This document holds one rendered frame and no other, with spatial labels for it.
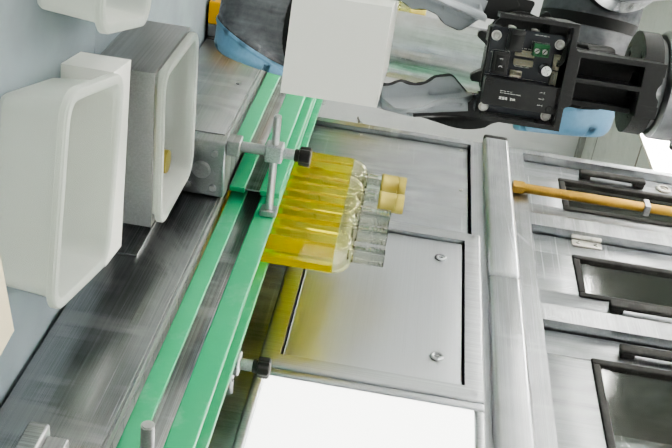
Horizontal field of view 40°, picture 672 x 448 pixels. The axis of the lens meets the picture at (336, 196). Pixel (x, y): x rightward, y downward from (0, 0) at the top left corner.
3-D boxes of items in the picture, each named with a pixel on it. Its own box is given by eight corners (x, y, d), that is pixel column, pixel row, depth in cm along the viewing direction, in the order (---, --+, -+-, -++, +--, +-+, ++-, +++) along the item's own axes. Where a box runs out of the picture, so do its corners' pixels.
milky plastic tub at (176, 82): (96, 220, 123) (160, 231, 123) (94, 63, 112) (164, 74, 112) (136, 160, 138) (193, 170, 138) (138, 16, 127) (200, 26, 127)
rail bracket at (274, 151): (221, 211, 142) (302, 224, 142) (228, 112, 134) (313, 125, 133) (226, 201, 145) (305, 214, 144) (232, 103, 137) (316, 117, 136)
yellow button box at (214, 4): (204, 36, 173) (243, 42, 172) (206, -2, 169) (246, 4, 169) (213, 24, 179) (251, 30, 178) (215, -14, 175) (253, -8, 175)
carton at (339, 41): (293, -8, 56) (392, 7, 55) (329, -17, 79) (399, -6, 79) (280, 92, 57) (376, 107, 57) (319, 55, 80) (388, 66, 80)
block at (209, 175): (177, 193, 142) (222, 201, 141) (179, 138, 137) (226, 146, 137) (183, 182, 145) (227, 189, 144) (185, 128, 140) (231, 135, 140)
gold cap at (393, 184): (379, 193, 166) (403, 197, 165) (379, 192, 162) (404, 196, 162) (382, 174, 166) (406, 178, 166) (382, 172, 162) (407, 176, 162)
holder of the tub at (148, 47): (94, 252, 126) (150, 261, 126) (91, 63, 112) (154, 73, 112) (133, 191, 141) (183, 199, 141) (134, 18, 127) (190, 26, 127)
